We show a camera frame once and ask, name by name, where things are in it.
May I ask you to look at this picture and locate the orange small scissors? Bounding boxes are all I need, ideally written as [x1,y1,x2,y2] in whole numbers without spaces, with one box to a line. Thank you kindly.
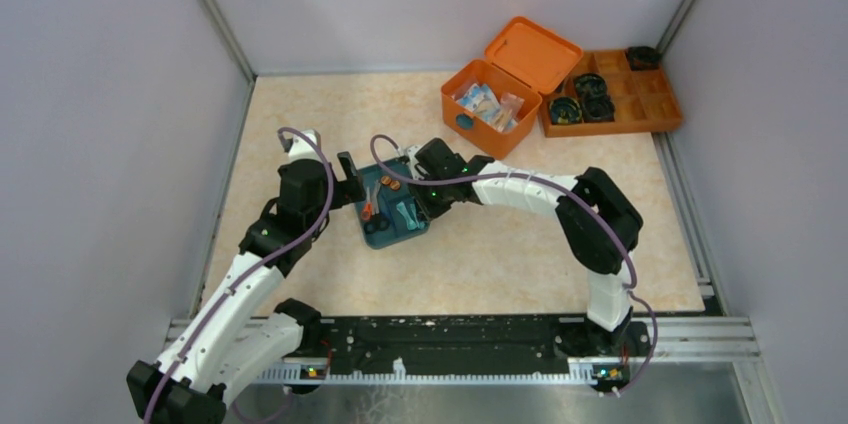
[360,186,373,222]

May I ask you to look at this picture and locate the black handled scissors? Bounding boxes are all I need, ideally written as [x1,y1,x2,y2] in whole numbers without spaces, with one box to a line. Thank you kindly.
[363,180,390,235]

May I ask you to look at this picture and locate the teal divided tray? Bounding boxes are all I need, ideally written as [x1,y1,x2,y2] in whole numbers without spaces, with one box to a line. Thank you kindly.
[355,164,429,249]

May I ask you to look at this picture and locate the teal clip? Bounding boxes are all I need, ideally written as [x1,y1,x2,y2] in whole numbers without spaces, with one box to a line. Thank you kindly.
[396,202,418,231]
[407,203,426,230]

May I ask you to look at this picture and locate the blue white packet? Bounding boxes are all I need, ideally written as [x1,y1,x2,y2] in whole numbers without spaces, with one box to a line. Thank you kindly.
[458,83,501,124]

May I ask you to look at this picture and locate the orange medicine box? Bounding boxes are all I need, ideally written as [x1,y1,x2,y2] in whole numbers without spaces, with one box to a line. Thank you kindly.
[441,16,584,159]

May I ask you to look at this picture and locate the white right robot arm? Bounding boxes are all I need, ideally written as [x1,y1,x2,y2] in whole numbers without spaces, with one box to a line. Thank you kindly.
[403,138,644,332]

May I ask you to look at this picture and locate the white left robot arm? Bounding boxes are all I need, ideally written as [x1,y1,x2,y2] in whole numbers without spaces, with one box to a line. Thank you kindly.
[127,127,365,423]

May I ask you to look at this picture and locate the black tape roll left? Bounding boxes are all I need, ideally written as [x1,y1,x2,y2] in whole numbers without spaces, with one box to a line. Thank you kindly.
[548,96,583,125]

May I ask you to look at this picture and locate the black tape roll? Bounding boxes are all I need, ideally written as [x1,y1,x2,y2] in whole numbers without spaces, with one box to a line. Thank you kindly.
[580,95,615,123]
[548,96,583,125]
[573,73,608,99]

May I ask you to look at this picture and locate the black tape roll upper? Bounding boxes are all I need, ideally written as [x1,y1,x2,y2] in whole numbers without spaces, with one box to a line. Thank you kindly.
[573,73,608,99]

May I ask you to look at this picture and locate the black tape roll right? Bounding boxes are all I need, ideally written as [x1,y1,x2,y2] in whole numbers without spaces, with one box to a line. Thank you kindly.
[580,95,615,123]

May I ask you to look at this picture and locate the orange compartment tray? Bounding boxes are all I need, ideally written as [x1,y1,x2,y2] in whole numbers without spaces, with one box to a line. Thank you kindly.
[539,49,683,138]

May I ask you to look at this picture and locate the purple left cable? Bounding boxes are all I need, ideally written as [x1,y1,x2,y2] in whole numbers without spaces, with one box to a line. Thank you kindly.
[142,126,336,424]

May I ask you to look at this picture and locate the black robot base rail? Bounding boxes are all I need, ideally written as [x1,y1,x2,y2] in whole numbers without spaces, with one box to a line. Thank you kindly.
[268,299,654,396]

